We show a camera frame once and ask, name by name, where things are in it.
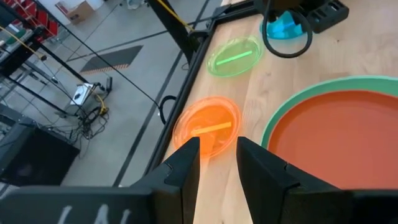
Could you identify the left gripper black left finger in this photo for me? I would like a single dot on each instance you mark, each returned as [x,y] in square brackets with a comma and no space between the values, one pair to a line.
[188,174]

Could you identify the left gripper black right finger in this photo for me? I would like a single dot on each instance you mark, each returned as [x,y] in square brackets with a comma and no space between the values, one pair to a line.
[261,177]

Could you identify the small orange translucent plate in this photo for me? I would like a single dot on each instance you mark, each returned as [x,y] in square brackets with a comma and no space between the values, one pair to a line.
[208,118]

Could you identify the large red plastic plate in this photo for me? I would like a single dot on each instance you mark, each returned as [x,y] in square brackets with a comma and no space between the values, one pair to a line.
[335,137]

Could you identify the large green plastic plate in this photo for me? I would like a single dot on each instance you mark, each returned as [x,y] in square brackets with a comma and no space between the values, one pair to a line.
[311,88]

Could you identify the small blue translucent plate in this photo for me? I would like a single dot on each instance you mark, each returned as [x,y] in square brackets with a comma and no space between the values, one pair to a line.
[284,29]

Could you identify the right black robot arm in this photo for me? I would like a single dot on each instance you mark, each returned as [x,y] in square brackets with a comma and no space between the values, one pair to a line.
[326,14]

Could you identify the white floor power box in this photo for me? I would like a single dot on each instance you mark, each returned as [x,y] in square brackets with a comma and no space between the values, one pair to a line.
[81,95]

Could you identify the grey floor mat hazard edge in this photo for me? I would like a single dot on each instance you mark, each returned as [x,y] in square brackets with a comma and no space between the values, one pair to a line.
[112,59]

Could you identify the black equipment case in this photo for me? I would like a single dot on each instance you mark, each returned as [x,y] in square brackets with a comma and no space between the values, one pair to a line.
[37,158]

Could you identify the brown cardboard box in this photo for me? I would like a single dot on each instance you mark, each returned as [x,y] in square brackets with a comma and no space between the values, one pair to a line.
[76,11]

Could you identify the red shelf rack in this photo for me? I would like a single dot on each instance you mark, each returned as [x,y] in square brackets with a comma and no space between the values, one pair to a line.
[40,18]

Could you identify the black aluminium table frame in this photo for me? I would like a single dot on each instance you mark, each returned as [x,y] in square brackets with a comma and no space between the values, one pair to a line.
[190,77]

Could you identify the black camera post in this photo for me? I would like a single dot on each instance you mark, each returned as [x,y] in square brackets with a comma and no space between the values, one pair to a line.
[171,23]

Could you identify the black metal rack frame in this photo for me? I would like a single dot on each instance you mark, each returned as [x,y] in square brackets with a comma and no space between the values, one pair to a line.
[18,59]

